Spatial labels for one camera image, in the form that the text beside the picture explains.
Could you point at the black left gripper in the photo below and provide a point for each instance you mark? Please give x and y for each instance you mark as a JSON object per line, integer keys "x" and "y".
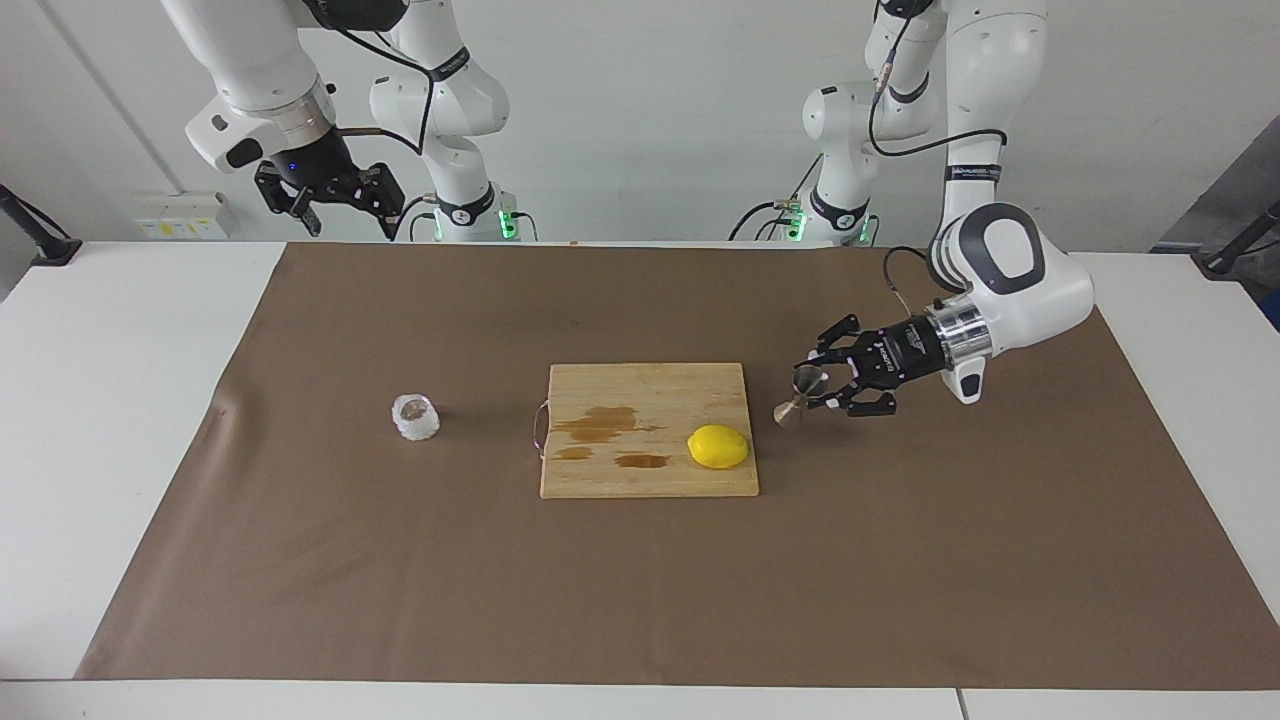
{"x": 900, "y": 352}

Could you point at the wooden cutting board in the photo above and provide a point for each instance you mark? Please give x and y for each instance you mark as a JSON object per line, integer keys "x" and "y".
{"x": 640, "y": 400}

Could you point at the white wall socket box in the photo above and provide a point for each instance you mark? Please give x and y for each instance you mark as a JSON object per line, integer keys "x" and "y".
{"x": 180, "y": 215}

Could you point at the black stand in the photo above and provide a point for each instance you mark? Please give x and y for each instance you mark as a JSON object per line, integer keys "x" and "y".
{"x": 1240, "y": 245}
{"x": 40, "y": 240}

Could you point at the yellow lemon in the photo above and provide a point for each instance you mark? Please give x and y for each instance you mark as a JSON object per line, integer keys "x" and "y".
{"x": 718, "y": 446}

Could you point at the small clear glass cup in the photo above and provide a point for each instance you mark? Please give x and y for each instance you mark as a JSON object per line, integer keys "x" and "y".
{"x": 415, "y": 418}

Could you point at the blue object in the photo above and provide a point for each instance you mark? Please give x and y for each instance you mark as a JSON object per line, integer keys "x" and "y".
{"x": 1273, "y": 312}

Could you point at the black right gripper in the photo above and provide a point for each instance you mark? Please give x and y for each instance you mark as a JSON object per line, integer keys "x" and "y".
{"x": 320, "y": 170}

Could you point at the steel double jigger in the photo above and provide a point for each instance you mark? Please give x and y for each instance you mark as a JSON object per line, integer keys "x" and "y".
{"x": 808, "y": 385}

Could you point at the brown paper table mat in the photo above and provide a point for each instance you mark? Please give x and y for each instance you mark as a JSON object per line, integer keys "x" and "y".
{"x": 400, "y": 580}

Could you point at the dark grey panel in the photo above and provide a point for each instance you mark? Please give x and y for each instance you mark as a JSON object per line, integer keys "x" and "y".
{"x": 1230, "y": 180}

